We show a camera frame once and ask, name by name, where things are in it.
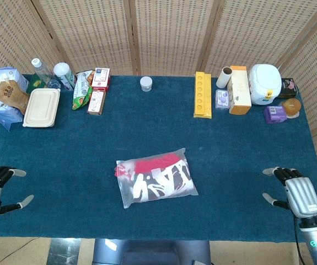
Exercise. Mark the shiny metal plate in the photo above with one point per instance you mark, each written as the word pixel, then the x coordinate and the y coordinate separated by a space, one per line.
pixel 64 251

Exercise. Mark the white rice cooker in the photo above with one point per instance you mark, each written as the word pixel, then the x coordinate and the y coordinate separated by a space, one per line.
pixel 264 82

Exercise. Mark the translucent plastic zip bag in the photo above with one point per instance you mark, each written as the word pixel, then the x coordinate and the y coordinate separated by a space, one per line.
pixel 130 201

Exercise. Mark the blue felt table cover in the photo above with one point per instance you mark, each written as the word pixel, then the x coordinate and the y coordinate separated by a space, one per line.
pixel 158 132

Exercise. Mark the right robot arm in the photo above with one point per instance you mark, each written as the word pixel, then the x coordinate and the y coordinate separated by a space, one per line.
pixel 316 240

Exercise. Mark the small white jar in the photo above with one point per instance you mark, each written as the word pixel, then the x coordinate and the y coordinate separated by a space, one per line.
pixel 146 82

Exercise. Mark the white green cylindrical can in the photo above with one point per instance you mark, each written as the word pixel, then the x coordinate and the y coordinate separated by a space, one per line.
pixel 63 70

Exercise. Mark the beige lidded lunch box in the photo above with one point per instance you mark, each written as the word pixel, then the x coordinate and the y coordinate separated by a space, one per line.
pixel 41 107

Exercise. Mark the yellow holder with round holes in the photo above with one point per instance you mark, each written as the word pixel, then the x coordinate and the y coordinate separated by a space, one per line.
pixel 202 96

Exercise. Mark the white red black garment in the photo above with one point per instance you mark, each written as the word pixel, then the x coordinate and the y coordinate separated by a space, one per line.
pixel 152 187

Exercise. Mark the clear purple soap case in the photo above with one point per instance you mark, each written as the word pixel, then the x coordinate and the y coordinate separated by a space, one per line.
pixel 222 99

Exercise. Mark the green snack bag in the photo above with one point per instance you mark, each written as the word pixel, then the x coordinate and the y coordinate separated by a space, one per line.
pixel 81 91

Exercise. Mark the clear plastic water bottle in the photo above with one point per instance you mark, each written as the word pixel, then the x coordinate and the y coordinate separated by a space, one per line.
pixel 42 71

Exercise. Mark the grey robot torso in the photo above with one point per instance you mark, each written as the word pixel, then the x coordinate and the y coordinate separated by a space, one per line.
pixel 147 251

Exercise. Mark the black box with pink print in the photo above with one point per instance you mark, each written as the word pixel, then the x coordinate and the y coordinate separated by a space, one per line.
pixel 288 87

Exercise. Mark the dark green box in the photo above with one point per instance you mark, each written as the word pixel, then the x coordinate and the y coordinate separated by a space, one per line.
pixel 37 82

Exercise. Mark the blue white tissue pack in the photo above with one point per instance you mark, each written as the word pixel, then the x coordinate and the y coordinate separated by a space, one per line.
pixel 6 76

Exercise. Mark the red white carton box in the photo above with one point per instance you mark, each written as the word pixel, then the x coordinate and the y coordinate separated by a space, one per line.
pixel 101 77

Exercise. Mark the purple box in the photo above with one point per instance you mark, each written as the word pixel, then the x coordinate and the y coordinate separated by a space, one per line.
pixel 275 114

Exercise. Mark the woven wicker folding screen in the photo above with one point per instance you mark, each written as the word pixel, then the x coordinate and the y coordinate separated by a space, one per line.
pixel 174 33

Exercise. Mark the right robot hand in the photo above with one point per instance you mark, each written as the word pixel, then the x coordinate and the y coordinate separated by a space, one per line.
pixel 301 196

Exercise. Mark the white paper roll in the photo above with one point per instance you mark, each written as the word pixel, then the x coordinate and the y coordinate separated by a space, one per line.
pixel 224 78

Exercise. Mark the brown paper bag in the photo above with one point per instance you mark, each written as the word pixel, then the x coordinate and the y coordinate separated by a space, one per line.
pixel 9 96

